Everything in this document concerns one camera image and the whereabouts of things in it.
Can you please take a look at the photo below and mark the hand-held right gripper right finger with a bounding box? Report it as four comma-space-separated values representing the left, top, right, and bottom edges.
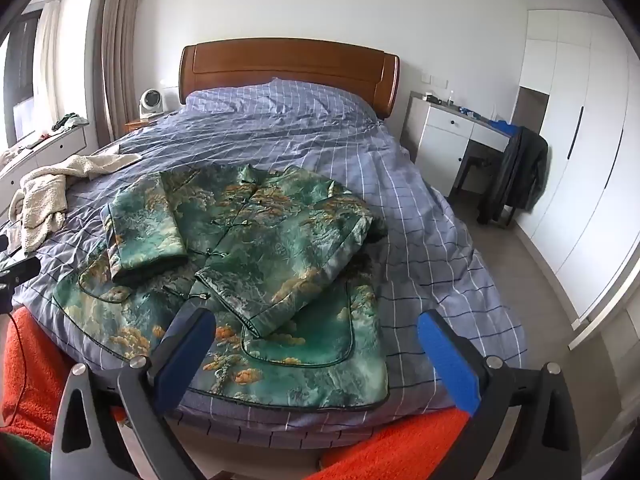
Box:
417, 310, 583, 480

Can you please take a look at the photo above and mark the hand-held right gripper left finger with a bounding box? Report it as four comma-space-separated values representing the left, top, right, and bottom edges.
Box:
50, 306, 217, 480

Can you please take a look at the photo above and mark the green patterned jacket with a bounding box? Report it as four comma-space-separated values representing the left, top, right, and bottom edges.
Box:
52, 164, 391, 413

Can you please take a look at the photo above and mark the cream fleece garment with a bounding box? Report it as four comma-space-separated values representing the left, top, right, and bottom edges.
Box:
7, 154, 143, 253

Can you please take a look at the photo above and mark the white window cabinet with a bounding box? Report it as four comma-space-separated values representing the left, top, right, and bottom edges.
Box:
0, 120, 92, 223

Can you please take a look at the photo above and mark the blue checked duvet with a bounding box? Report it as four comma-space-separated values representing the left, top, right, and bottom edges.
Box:
10, 105, 528, 448

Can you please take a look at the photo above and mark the green cloth on cabinet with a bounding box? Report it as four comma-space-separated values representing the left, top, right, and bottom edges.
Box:
52, 112, 90, 131

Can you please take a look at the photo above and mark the wooden nightstand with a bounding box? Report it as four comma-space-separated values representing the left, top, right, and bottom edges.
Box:
124, 116, 162, 135

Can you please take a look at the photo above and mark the black bag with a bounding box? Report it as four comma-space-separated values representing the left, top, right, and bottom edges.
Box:
477, 126, 549, 225

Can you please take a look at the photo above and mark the white desk fan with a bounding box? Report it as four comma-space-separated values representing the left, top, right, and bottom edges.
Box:
139, 88, 162, 120

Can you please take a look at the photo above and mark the white bedside cabinet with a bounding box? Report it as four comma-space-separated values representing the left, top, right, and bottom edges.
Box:
400, 91, 518, 198

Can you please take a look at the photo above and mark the beige curtain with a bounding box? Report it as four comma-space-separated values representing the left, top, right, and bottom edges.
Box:
95, 0, 147, 147

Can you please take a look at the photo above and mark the white wardrobe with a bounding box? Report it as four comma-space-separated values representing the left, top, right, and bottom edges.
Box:
517, 10, 640, 322

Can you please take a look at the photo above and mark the blue checked pillow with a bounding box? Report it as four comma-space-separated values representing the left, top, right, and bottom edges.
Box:
185, 78, 379, 123

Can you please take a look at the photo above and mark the wooden headboard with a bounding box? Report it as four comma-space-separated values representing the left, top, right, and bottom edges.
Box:
178, 37, 401, 121

